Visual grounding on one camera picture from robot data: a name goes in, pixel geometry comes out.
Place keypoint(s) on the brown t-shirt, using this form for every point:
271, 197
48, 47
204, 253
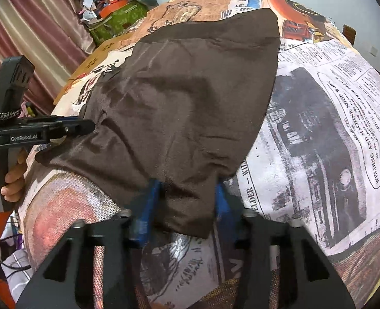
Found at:
177, 103

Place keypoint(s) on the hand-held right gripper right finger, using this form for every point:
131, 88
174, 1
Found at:
222, 206

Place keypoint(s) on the bed with printed sheet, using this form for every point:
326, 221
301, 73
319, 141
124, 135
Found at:
321, 135

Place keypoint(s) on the white wall outlet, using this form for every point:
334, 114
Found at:
373, 50

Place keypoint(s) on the checked white cloth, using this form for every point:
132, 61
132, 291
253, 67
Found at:
19, 257

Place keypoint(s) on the pile of clothes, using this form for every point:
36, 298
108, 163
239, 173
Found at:
91, 0

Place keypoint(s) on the orange flat box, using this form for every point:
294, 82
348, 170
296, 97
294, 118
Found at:
112, 10

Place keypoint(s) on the green patterned storage box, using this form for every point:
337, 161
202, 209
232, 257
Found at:
122, 16

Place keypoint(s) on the striped curtain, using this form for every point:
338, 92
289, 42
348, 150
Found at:
32, 22

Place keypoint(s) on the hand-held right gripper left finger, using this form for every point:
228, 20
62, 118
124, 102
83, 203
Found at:
148, 206

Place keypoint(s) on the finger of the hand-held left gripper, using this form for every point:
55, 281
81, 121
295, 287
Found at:
74, 130
48, 120

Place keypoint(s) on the wooden bed post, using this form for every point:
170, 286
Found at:
349, 33

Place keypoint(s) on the person's left hand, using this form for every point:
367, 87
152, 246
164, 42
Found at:
14, 177

